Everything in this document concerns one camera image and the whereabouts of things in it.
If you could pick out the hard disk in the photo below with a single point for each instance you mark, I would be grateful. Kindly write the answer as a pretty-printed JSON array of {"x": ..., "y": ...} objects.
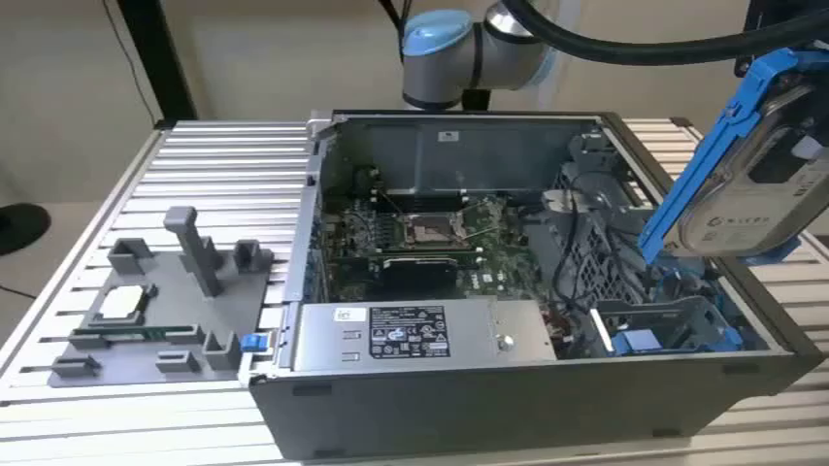
[
  {"x": 707, "y": 160},
  {"x": 639, "y": 341}
]

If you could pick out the CPU socket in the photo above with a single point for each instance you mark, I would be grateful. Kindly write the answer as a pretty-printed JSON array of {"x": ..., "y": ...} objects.
[{"x": 431, "y": 230}]

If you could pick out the locking lever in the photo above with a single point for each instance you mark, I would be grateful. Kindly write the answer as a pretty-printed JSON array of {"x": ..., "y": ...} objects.
[{"x": 393, "y": 203}]

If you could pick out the black graphics card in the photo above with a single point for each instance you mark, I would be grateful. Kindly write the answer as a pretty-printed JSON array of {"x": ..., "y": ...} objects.
[{"x": 415, "y": 279}]

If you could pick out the green motherboard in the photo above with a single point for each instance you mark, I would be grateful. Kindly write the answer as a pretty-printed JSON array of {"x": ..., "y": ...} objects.
[{"x": 512, "y": 272}]

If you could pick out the silver power supply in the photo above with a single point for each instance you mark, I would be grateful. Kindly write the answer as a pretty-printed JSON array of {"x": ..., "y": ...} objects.
[{"x": 324, "y": 340}]

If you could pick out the grey perforated drive cage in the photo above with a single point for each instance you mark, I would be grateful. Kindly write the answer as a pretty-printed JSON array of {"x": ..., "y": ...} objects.
[{"x": 603, "y": 252}]

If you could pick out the blue case latch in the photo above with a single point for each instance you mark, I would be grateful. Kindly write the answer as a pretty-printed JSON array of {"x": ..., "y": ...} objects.
[{"x": 253, "y": 342}]

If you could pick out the dark grey PC case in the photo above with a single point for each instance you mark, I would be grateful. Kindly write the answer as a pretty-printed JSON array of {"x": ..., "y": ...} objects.
[{"x": 453, "y": 412}]

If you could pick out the grey parts rack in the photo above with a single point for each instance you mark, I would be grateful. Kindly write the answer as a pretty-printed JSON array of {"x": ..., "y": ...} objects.
[{"x": 169, "y": 310}]

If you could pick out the green RAM stick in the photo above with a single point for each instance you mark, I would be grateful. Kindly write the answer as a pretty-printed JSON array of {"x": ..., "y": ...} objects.
[{"x": 156, "y": 332}]

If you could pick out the silver CPU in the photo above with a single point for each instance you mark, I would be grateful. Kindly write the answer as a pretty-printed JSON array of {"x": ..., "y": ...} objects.
[{"x": 120, "y": 303}]

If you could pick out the black round stand base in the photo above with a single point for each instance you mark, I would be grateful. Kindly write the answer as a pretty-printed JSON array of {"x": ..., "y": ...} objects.
[{"x": 19, "y": 228}]

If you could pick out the black frame post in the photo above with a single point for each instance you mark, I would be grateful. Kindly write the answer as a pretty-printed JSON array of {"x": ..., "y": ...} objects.
[{"x": 160, "y": 63}]

